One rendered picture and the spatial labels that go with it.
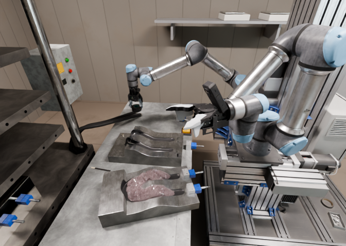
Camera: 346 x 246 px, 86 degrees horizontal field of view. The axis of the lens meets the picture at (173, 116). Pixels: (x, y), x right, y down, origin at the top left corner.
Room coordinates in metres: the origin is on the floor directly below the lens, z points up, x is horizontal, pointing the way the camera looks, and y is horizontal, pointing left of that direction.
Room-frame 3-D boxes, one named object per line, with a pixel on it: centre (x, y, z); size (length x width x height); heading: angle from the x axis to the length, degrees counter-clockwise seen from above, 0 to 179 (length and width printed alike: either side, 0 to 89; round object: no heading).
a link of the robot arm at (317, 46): (0.68, -0.53, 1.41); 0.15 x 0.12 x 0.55; 21
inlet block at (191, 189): (0.67, -0.14, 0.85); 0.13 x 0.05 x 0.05; 102
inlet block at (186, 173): (0.77, -0.12, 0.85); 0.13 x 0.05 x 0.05; 102
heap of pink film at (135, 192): (0.67, 0.13, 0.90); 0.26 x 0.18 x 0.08; 102
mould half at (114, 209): (0.66, 0.13, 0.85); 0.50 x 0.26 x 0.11; 102
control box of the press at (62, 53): (1.30, 0.86, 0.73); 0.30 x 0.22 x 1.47; 175
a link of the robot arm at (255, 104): (0.59, -0.28, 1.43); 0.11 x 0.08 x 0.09; 111
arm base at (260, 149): (0.81, -0.48, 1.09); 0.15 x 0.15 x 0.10
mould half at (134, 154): (1.02, 0.18, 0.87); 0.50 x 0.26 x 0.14; 85
